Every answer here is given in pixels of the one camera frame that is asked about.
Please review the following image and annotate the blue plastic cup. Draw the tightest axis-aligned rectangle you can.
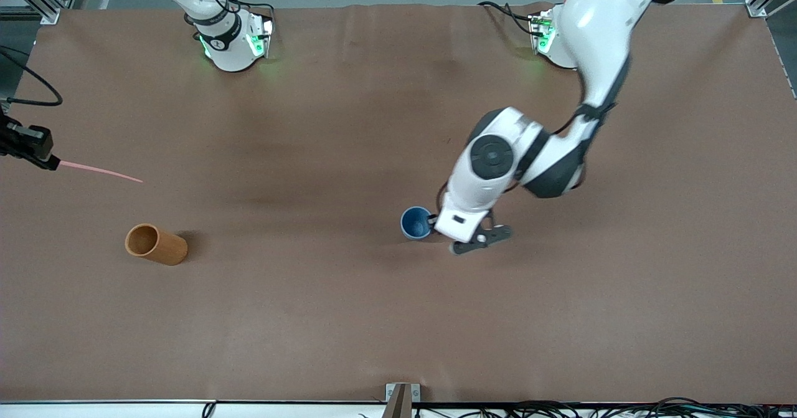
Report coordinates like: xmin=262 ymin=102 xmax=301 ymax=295
xmin=400 ymin=206 xmax=435 ymax=240

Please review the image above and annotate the black right arm base cable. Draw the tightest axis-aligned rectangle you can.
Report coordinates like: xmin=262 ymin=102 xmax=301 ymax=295
xmin=187 ymin=0 xmax=276 ymax=42

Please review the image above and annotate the black arm base cable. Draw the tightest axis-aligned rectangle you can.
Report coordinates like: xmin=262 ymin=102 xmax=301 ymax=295
xmin=187 ymin=0 xmax=276 ymax=42
xmin=478 ymin=1 xmax=537 ymax=36

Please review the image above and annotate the orange cylindrical cup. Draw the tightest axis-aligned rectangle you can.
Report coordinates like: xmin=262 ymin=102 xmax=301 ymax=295
xmin=125 ymin=223 xmax=189 ymax=267

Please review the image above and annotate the pink chopstick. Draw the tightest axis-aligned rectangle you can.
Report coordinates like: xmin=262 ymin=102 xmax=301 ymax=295
xmin=57 ymin=160 xmax=144 ymax=184

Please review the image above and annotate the brown table cover sheet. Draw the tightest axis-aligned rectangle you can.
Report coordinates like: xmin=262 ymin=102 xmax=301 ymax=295
xmin=0 ymin=2 xmax=797 ymax=404

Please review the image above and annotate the black left arm base cable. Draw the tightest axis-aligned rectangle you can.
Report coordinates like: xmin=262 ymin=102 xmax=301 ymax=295
xmin=478 ymin=1 xmax=537 ymax=36

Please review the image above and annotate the metal mounting bracket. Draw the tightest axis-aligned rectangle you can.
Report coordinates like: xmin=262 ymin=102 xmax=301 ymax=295
xmin=385 ymin=383 xmax=422 ymax=403

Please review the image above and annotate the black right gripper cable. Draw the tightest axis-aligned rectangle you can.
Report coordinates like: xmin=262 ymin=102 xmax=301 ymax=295
xmin=0 ymin=47 xmax=64 ymax=107

